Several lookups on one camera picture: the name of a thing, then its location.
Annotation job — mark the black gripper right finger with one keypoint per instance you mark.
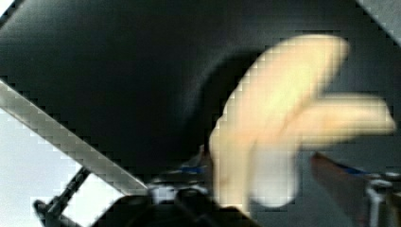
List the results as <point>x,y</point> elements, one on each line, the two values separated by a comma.
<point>368,199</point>

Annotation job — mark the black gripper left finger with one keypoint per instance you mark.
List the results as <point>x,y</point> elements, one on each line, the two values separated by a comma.
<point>190,208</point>

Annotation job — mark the black toaster oven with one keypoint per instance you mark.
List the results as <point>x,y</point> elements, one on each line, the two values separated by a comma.
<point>132,89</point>

